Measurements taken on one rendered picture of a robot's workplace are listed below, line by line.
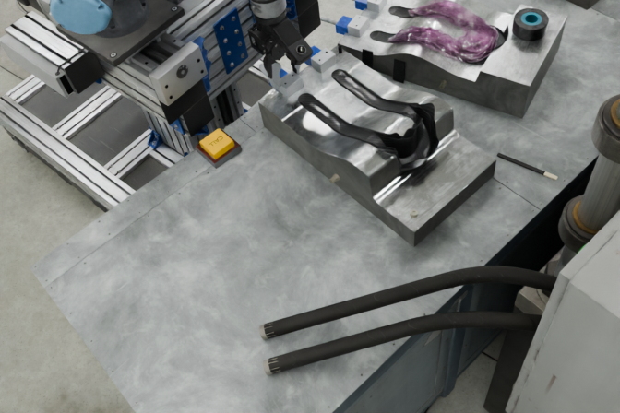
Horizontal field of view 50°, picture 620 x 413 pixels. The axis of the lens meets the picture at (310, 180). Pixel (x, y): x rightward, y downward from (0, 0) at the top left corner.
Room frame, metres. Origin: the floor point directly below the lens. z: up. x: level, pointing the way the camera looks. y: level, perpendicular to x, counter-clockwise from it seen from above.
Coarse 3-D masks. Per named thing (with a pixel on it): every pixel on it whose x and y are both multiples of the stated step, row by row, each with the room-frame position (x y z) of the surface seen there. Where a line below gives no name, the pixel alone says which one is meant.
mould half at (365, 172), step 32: (352, 64) 1.18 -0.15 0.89; (320, 96) 1.10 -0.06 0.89; (352, 96) 1.08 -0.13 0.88; (384, 96) 1.06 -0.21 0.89; (416, 96) 1.01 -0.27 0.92; (288, 128) 1.02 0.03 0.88; (320, 128) 1.00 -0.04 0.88; (384, 128) 0.93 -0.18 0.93; (448, 128) 0.94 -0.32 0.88; (320, 160) 0.94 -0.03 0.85; (352, 160) 0.85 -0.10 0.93; (384, 160) 0.84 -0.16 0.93; (448, 160) 0.86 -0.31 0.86; (480, 160) 0.85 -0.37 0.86; (352, 192) 0.85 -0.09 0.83; (384, 192) 0.81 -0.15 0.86; (416, 192) 0.80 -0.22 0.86; (448, 192) 0.78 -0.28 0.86; (416, 224) 0.72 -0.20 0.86
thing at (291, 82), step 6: (282, 72) 1.18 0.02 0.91; (282, 78) 1.15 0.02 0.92; (288, 78) 1.14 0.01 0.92; (294, 78) 1.14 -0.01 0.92; (300, 78) 1.14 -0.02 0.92; (270, 84) 1.17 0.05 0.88; (282, 84) 1.13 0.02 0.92; (288, 84) 1.12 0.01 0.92; (294, 84) 1.12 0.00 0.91; (300, 84) 1.13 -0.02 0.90; (282, 90) 1.12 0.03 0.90; (288, 90) 1.11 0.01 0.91; (294, 90) 1.12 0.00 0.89; (288, 96) 1.11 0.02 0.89
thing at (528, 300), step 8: (528, 288) 0.57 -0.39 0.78; (520, 296) 0.56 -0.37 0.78; (528, 296) 0.55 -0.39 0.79; (536, 296) 0.55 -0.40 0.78; (520, 304) 0.56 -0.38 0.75; (528, 304) 0.54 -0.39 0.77; (536, 304) 0.53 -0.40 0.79; (544, 304) 0.53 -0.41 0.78; (528, 312) 0.54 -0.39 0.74; (536, 312) 0.53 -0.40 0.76
